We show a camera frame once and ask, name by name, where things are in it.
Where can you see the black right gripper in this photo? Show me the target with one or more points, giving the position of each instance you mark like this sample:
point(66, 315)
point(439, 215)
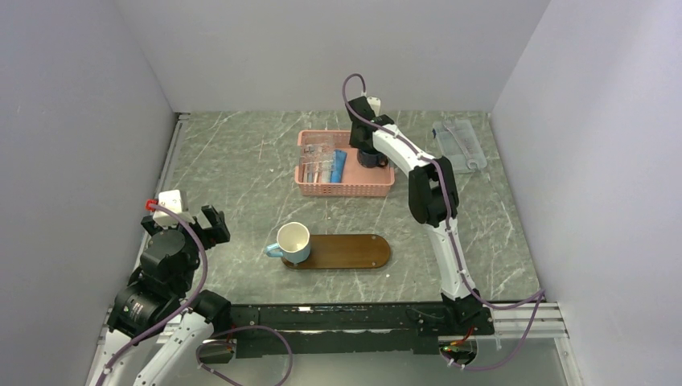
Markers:
point(355, 142)

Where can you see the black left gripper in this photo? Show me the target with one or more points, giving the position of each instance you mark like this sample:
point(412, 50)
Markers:
point(218, 232)

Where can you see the dark blue mug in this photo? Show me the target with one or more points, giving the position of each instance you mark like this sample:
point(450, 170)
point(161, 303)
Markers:
point(372, 159)

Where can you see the pink plastic basket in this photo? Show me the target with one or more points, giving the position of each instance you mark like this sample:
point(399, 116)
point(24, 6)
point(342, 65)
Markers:
point(357, 181)

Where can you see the clear acrylic holder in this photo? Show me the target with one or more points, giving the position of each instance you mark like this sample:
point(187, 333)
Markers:
point(317, 159)

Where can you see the light blue mug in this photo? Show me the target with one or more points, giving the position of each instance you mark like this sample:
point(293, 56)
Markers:
point(292, 243)

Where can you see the brown wooden oval tray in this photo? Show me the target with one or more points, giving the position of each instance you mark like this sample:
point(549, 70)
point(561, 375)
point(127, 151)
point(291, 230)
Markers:
point(351, 251)

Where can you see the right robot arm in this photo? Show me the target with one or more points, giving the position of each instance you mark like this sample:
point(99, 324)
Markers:
point(433, 201)

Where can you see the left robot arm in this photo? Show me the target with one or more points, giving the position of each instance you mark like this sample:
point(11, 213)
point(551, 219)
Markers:
point(164, 313)

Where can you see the blue toothpaste tube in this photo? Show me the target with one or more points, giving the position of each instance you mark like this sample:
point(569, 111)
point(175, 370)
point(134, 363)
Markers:
point(338, 165)

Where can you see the clear plastic storage box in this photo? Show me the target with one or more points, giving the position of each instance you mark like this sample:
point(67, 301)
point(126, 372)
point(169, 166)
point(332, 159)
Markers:
point(458, 142)

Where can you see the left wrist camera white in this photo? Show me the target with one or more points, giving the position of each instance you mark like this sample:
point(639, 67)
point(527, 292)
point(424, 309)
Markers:
point(175, 201)

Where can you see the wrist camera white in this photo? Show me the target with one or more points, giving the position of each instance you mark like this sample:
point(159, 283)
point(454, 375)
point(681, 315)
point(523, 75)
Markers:
point(175, 201)
point(375, 104)

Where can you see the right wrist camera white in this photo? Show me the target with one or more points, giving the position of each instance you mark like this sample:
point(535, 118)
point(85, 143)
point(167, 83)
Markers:
point(375, 104)

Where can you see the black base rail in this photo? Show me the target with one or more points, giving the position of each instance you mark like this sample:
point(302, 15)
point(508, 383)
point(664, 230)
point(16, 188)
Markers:
point(331, 328)

